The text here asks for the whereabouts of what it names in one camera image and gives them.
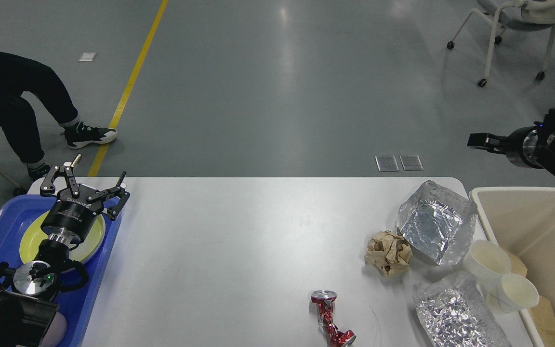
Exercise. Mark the crushed red can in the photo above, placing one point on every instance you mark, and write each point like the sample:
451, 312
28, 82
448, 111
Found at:
324, 299

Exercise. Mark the beige plastic bin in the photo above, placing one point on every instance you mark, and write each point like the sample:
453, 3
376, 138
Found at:
522, 221

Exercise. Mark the white wheeled chair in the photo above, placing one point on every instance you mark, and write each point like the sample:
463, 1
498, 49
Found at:
517, 15

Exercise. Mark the pink mug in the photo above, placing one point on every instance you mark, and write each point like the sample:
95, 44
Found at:
56, 331

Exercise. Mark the brown paper bag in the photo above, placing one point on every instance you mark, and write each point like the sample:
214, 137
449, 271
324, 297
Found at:
542, 314

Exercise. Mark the brown paper ball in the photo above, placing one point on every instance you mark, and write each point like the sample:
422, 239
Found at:
389, 253

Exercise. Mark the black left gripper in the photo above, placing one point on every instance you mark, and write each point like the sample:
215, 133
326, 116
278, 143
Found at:
72, 214

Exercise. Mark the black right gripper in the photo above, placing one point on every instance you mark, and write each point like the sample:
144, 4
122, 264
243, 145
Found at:
518, 147

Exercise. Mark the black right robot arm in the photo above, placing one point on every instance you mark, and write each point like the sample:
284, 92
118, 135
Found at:
544, 154

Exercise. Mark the floor outlet cover plate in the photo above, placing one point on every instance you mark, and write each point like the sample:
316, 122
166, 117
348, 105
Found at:
411, 162

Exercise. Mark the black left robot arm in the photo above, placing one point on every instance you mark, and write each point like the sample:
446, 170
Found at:
54, 249

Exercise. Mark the yellow plastic plate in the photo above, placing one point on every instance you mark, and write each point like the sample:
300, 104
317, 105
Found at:
29, 244

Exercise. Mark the white paper cup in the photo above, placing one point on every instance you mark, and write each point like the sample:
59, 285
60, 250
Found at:
511, 293
487, 262

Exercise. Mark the seated person in black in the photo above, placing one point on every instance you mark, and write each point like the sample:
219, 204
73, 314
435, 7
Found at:
18, 120

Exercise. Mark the aluminium foil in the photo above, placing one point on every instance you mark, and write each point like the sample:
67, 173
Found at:
438, 223

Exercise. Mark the blue plastic tray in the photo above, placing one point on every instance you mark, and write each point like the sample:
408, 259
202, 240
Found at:
75, 306

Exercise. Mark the pale green plate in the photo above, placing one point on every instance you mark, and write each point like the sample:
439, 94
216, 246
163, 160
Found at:
86, 250

